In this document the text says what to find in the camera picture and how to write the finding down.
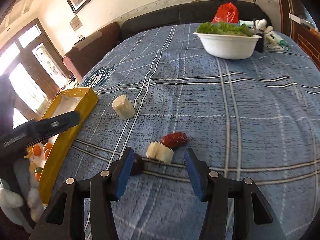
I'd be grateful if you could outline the orange tangerine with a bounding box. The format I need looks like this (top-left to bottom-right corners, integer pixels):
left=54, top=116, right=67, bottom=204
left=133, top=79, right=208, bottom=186
left=32, top=145, right=42, bottom=157
left=34, top=167, right=43, bottom=181
left=43, top=142, right=53, bottom=152

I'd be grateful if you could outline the large banana chunk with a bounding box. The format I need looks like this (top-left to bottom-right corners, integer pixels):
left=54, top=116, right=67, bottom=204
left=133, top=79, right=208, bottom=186
left=112, top=95, right=135, bottom=120

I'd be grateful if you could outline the blue plaid tablecloth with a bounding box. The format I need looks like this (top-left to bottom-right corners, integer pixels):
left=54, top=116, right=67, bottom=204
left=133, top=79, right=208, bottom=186
left=49, top=23, right=320, bottom=240

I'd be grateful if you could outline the wooden glass door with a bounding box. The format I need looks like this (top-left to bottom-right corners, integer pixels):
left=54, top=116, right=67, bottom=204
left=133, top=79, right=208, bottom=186
left=1, top=19, right=71, bottom=127

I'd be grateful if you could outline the green lettuce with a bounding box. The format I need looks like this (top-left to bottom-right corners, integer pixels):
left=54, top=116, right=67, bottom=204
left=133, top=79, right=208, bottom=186
left=196, top=21, right=253, bottom=37

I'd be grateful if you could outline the red strawberry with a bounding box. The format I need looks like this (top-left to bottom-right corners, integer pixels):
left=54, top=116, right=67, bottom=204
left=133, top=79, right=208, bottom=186
left=160, top=132, right=188, bottom=148

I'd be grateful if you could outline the wall plaque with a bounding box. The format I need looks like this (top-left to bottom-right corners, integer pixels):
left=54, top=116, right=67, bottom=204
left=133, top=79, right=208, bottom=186
left=69, top=16, right=82, bottom=32

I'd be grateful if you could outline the red plastic bag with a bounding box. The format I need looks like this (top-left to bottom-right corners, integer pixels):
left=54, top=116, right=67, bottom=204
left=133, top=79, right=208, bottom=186
left=212, top=2, right=239, bottom=23

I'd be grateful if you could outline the white plush toy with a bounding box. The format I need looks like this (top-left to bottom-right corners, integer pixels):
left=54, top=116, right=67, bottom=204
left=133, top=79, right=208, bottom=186
left=251, top=19, right=276, bottom=46

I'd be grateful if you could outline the black leather sofa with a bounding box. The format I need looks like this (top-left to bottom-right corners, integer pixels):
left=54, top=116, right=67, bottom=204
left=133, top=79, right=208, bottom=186
left=121, top=0, right=272, bottom=41

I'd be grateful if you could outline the yellow edged white tray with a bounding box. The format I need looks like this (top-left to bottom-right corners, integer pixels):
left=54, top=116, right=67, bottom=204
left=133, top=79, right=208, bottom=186
left=25, top=87, right=98, bottom=204

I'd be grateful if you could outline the white bowl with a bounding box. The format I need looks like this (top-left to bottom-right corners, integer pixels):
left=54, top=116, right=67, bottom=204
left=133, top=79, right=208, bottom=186
left=193, top=32, right=261, bottom=60

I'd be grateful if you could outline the dark cherry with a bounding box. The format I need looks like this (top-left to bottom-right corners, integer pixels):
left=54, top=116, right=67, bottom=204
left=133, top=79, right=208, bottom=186
left=130, top=153, right=144, bottom=176

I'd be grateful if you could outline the small banana chunk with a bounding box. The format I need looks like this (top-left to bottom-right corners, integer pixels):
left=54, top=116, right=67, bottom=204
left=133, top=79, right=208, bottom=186
left=146, top=141, right=174, bottom=164

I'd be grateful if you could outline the maroon armchair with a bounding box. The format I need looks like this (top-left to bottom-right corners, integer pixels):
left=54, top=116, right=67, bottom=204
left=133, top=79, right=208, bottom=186
left=62, top=22, right=120, bottom=82

